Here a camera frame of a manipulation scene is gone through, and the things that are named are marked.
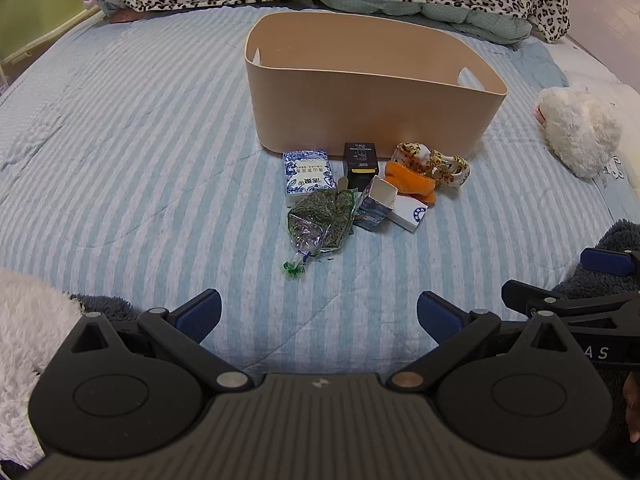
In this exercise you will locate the orange tiger plush toy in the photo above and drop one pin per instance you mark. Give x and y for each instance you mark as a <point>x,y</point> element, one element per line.
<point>410,182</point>

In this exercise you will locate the grey green quilt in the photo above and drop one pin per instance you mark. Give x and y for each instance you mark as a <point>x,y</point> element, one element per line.
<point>465,17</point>

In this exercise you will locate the small black box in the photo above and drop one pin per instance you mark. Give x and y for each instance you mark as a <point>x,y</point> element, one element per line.
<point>361,162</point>

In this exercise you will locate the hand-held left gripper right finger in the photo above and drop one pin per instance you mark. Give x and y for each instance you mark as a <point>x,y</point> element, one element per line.
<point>440,317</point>

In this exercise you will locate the beige storage basket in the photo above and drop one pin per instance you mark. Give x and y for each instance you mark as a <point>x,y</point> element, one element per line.
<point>350,105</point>

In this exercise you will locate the small tan wooden piece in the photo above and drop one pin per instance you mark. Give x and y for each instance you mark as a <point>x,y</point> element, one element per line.
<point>343,184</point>

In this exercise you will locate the person's right hand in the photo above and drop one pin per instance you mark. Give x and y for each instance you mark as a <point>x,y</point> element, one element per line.
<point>632,405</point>

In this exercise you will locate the small open blue carton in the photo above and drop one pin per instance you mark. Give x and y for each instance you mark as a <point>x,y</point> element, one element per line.
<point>372,207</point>

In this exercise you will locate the white box blue emblem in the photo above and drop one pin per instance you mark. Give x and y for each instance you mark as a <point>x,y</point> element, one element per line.
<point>411,214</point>

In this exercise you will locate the blue striped bed cover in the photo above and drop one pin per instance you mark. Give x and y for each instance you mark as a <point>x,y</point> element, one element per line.
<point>150,160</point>

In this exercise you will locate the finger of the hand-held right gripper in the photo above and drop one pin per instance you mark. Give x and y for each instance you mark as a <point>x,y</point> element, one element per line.
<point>606,261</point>
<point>530,294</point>

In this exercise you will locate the dark grey fluffy cloth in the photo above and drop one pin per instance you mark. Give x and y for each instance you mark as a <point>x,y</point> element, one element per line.
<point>107,304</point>
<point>595,230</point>

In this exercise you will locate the white bed rail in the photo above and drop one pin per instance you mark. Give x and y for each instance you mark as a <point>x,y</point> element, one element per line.
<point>50,32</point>

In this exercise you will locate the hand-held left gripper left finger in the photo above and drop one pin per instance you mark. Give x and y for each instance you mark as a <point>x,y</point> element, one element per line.
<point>200,312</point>

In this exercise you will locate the blue white patterned box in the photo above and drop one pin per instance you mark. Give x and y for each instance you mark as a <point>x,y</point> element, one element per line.
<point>307,175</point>

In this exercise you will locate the bag of dried herbs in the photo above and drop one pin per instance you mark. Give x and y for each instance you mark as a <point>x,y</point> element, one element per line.
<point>322,217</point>

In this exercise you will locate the white plush toy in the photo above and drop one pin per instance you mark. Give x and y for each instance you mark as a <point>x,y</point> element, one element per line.
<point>580,125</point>

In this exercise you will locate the white fluffy blanket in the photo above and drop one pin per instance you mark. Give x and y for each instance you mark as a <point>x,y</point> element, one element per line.
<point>30,340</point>

